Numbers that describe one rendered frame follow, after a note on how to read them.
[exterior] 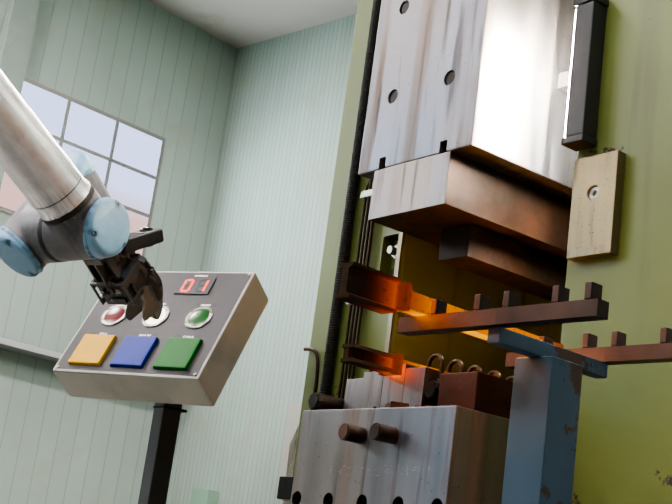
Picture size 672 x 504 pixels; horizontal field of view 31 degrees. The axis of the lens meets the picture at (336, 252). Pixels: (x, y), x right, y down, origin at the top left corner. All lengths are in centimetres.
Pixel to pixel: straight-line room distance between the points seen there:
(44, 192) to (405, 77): 75
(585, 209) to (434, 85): 37
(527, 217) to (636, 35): 37
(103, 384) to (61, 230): 61
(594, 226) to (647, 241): 10
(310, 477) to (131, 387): 46
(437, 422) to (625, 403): 28
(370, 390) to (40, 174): 67
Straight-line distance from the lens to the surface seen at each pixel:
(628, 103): 204
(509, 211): 217
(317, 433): 208
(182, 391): 230
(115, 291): 214
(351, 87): 263
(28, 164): 181
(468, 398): 191
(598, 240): 196
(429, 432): 187
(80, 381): 244
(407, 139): 219
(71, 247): 188
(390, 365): 203
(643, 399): 187
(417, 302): 153
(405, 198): 214
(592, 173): 202
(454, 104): 212
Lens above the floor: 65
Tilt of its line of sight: 15 degrees up
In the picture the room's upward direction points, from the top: 8 degrees clockwise
